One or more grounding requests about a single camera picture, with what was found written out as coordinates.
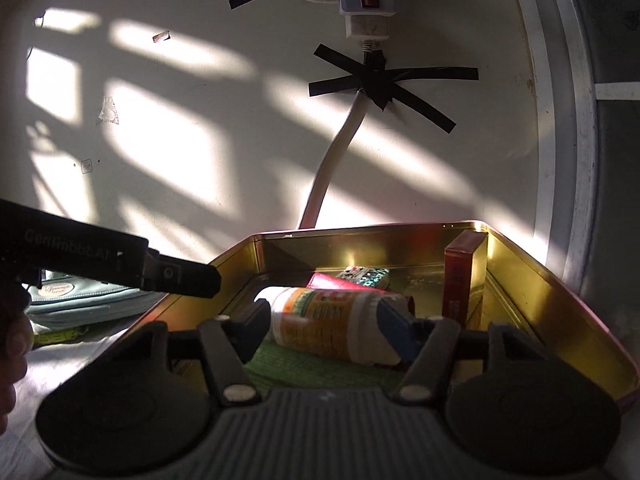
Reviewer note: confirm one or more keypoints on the white plastic bottle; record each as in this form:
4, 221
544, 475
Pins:
320, 320

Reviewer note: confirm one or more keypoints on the white window frame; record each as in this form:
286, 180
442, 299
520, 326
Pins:
560, 110

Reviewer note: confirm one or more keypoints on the person's left hand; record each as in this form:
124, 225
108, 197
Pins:
12, 350

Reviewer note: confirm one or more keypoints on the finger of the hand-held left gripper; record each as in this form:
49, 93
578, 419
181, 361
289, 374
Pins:
185, 276

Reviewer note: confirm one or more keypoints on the red cardboard box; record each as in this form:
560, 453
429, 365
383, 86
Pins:
462, 280

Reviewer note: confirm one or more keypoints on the teal speckled small box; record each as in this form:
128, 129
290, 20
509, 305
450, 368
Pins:
365, 276

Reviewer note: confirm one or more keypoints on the pink embossed wallet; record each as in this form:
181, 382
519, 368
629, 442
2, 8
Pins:
325, 281

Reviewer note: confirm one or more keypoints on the green snack packet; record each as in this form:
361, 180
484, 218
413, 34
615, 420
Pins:
60, 335

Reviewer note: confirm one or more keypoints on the black tape star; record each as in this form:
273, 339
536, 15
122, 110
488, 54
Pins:
375, 80

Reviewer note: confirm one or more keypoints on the clear tape residue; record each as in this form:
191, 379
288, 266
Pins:
107, 110

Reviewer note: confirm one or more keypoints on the teal zipper pouch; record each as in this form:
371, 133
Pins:
75, 305

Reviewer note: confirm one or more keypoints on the light checked bedsheet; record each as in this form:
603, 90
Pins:
60, 385

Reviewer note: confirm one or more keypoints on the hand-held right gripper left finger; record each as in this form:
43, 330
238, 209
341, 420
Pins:
250, 330

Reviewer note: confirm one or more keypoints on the patterned window pane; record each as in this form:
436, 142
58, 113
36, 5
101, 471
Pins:
620, 25

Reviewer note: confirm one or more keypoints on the white power strip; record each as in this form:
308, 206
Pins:
367, 5

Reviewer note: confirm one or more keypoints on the small wall sticker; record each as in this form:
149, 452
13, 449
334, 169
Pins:
87, 165

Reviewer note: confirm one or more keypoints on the small torn wall label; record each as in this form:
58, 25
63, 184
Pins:
161, 37

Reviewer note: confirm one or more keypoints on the pink biscuit tin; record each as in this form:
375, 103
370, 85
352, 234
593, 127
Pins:
550, 310

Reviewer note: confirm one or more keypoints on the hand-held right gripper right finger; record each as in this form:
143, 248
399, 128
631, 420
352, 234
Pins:
397, 332

